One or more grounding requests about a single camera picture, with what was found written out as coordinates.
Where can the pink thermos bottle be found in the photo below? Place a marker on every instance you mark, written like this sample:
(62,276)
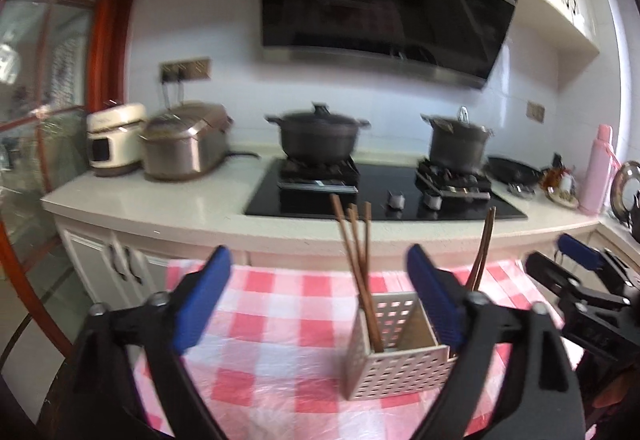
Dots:
(595,175)

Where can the small gold wall socket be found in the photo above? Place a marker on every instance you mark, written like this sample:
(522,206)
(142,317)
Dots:
(535,111)

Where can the black lidded casserole pot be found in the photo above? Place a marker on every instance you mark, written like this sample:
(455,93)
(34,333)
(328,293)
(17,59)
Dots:
(315,137)

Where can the dark pot with glass lid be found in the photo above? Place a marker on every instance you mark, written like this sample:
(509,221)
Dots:
(457,145)

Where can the steel pot lid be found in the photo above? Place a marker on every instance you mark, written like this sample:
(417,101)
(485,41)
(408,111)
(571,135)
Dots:
(625,185)

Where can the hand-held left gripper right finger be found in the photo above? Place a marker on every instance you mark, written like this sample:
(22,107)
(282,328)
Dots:
(432,290)

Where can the beige perforated utensil holder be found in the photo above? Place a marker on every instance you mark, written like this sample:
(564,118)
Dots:
(400,375)

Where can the tray with condiment jars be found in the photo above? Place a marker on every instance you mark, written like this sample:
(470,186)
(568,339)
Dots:
(562,190)

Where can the gold wall socket strip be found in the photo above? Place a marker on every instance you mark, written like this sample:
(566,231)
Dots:
(192,69)

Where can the light wooden spoon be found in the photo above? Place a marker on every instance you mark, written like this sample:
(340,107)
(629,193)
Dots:
(490,235)

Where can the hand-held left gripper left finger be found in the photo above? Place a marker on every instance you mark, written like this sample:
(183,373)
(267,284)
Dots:
(202,305)

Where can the red white checked tablecloth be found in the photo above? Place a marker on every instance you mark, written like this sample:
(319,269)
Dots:
(280,320)

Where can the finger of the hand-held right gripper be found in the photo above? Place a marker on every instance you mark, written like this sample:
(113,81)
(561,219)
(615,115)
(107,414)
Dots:
(580,252)
(550,277)

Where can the stainless steel rice cooker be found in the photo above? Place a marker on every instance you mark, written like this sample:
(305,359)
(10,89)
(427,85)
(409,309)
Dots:
(180,145)

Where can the cream white cooker appliance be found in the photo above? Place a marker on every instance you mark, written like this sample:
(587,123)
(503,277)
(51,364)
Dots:
(117,135)

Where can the red framed glass door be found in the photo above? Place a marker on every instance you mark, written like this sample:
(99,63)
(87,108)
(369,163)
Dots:
(40,170)

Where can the black frying pan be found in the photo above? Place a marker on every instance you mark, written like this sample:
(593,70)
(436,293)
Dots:
(515,170)

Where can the black gas stove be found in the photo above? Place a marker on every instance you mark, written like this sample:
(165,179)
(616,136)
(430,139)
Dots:
(380,185)

